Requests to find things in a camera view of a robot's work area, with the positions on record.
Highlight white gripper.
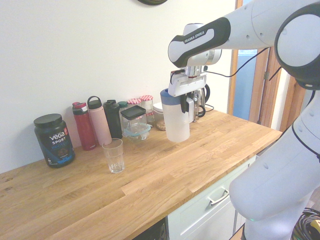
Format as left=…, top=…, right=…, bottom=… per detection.
left=167, top=72, right=208, bottom=114

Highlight translucent pitcher with blue lid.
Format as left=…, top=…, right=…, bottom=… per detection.
left=159, top=87, right=196, bottom=144

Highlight pink water bottle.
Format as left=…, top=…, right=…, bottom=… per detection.
left=86, top=95, right=113, bottom=147

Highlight red water bottle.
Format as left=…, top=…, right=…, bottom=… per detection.
left=71, top=100, right=98, bottom=152

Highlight glass french press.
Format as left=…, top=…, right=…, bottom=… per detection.
left=190, top=91, right=207, bottom=124

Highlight glass electric kettle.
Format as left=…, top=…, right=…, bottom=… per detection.
left=192, top=83, right=212, bottom=119

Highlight red checkered lid glass jar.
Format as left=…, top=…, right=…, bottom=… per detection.
left=126, top=97, right=143, bottom=109
left=139, top=94, right=154, bottom=114

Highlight black lid clear container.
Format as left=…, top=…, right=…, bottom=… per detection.
left=120, top=104, right=148, bottom=131

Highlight green lid jar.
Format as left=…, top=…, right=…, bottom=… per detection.
left=117, top=100, right=130, bottom=126

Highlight black shaker bottle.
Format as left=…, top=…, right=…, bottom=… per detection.
left=102, top=99, right=124, bottom=140

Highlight clear drinking glass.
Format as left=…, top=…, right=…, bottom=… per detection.
left=101, top=137, right=126, bottom=175

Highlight black dishwasher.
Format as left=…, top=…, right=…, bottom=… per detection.
left=129, top=216, right=169, bottom=240

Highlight black protein powder tub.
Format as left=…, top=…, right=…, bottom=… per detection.
left=33, top=113, right=77, bottom=169

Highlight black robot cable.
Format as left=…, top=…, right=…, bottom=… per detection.
left=170, top=46, right=282, bottom=82

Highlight wooden door frame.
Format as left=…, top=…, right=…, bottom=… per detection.
left=226, top=0, right=309, bottom=134

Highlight metal drawer handle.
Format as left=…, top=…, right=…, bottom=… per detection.
left=208, top=188, right=230, bottom=206

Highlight black round wall object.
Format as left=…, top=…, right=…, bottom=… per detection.
left=135, top=0, right=169, bottom=6

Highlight white drawer with handle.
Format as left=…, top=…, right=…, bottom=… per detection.
left=166, top=154, right=257, bottom=240

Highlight black coiled cables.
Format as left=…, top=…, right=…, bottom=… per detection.
left=290, top=207, right=320, bottom=240

